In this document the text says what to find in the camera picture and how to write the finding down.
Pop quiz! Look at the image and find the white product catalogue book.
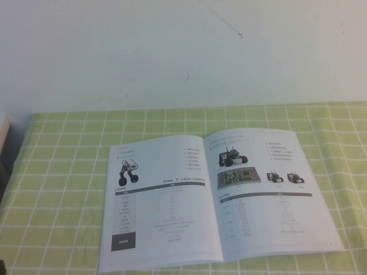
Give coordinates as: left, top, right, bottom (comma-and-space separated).
96, 127, 346, 273

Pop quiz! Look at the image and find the green white checkered tablecloth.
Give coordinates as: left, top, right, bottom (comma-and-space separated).
0, 101, 367, 275

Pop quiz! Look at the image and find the beige board edge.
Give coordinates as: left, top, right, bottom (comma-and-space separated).
0, 115, 11, 157

